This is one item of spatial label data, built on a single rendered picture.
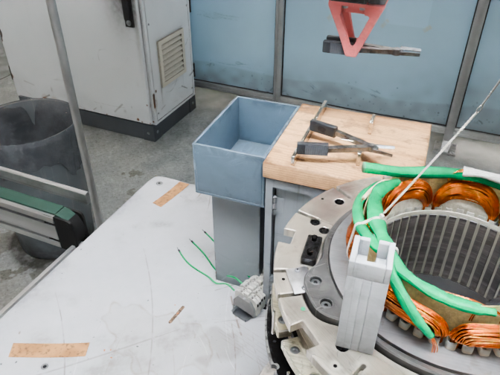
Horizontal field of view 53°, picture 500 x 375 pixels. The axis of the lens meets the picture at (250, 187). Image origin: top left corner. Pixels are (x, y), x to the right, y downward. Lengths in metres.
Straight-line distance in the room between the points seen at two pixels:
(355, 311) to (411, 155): 0.37
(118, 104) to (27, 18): 0.66
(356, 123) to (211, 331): 0.39
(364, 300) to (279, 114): 0.50
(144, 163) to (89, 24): 0.76
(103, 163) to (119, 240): 1.77
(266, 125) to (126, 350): 0.42
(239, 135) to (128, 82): 1.96
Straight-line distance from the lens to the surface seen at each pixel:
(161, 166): 2.65
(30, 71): 3.24
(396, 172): 0.49
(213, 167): 0.70
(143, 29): 2.63
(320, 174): 0.64
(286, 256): 0.47
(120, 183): 2.56
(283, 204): 0.69
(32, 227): 1.20
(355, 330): 0.39
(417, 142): 0.73
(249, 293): 0.80
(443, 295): 0.38
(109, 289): 0.90
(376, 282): 0.35
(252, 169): 0.68
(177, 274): 0.90
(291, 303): 0.43
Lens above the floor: 1.41
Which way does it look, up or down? 35 degrees down
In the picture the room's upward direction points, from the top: straight up
